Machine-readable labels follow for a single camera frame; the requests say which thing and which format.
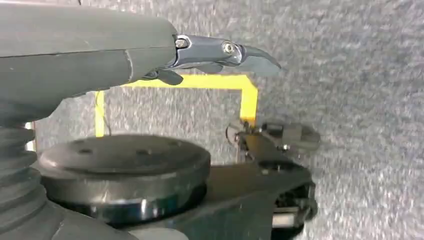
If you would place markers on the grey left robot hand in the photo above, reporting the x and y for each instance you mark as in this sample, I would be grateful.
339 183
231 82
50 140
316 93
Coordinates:
82 53

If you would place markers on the black round robot hip cover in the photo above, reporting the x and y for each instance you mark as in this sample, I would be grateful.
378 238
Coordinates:
126 165

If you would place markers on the ribbed grey left arm sleeve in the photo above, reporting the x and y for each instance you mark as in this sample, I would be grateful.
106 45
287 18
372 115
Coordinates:
18 172

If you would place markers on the yellow floor tape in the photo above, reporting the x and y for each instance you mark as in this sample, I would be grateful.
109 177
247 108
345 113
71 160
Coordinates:
248 96

